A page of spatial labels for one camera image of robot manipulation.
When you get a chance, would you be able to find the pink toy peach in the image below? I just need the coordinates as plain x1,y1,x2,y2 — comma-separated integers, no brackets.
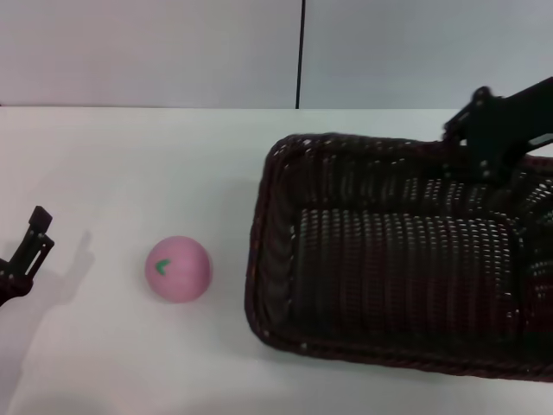
144,235,213,304

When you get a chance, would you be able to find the dark brown wicker basket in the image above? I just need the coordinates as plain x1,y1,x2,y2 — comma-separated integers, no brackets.
244,132,553,384

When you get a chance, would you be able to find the black vertical wall strip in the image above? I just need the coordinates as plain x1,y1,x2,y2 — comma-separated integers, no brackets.
296,0,307,110

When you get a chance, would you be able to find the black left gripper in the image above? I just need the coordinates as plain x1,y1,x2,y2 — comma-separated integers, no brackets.
0,206,55,306

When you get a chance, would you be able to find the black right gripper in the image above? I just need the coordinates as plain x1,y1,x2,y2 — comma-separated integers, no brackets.
442,77,553,189

